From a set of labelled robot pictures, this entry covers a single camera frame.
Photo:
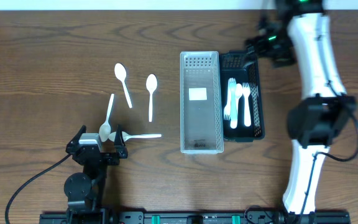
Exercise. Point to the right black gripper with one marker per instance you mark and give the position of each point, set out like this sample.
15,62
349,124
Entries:
288,58

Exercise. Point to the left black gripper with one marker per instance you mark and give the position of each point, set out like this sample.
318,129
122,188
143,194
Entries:
105,156

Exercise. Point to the white plastic fork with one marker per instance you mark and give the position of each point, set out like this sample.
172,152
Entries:
246,94
227,108
232,90

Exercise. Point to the white plastic spoon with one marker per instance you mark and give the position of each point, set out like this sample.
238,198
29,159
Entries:
105,128
151,85
238,95
121,74

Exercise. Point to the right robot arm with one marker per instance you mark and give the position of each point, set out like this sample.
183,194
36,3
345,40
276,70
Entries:
301,35

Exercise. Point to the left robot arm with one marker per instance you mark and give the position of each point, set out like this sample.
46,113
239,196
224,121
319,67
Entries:
84,190

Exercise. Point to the white plastic spoon tilted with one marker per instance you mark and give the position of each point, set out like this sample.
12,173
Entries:
105,128

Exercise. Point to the white plastic spoon horizontal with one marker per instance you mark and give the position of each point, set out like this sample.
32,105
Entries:
126,136

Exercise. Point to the black plastic basket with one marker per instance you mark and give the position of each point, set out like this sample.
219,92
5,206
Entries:
230,66

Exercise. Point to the clear plastic basket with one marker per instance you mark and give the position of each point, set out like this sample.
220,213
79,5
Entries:
201,122

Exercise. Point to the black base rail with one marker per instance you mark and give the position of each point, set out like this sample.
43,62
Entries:
250,216

